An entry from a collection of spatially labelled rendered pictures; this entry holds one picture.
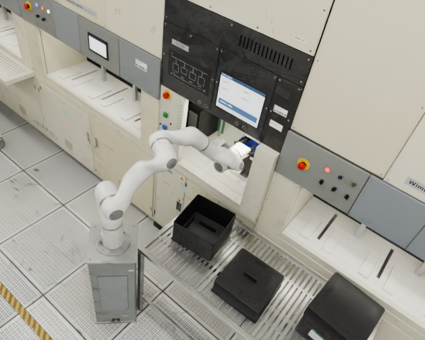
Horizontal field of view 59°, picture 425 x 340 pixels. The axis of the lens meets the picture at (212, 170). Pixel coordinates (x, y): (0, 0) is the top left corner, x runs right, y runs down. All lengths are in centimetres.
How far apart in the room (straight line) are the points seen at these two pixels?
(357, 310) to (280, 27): 138
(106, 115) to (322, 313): 208
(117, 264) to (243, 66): 129
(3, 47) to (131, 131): 168
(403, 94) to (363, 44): 25
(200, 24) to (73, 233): 204
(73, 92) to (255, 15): 192
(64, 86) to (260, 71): 197
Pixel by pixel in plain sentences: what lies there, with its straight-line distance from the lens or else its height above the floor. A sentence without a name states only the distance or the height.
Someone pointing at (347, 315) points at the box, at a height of 101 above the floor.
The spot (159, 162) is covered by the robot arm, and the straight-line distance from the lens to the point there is 183.
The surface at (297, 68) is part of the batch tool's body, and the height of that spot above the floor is 187.
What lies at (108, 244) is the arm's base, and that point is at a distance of 224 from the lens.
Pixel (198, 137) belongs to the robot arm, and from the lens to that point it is 191.
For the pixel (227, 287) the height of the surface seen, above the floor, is 86.
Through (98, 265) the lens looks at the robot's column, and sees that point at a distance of 228.
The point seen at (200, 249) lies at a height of 82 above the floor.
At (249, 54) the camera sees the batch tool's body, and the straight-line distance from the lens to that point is 192.
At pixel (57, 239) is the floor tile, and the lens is 334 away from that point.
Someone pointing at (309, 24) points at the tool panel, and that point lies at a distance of 173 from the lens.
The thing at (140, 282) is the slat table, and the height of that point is 40.
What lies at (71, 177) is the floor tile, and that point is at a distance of 380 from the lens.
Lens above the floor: 264
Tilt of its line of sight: 43 degrees down
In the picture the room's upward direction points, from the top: 11 degrees clockwise
